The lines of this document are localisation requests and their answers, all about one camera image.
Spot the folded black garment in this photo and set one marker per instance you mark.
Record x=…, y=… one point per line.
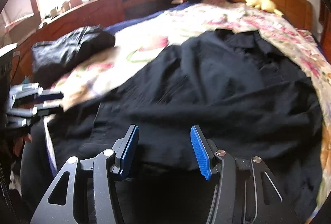
x=72, y=48

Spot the black double-breasted coat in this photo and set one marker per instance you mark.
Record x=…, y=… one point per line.
x=206, y=84

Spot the person's left hand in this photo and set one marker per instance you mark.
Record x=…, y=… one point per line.
x=27, y=138

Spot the long wooden desk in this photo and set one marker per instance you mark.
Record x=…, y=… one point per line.
x=103, y=9

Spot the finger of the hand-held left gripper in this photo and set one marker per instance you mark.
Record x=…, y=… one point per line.
x=49, y=96
x=47, y=109

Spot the yellow plush toy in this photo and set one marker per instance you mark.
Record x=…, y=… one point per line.
x=261, y=1

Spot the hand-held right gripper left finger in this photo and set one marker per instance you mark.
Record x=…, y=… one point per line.
x=129, y=151

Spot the floral blanket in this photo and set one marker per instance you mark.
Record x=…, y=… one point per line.
x=160, y=30

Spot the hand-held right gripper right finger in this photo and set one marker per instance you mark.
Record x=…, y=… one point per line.
x=200, y=151

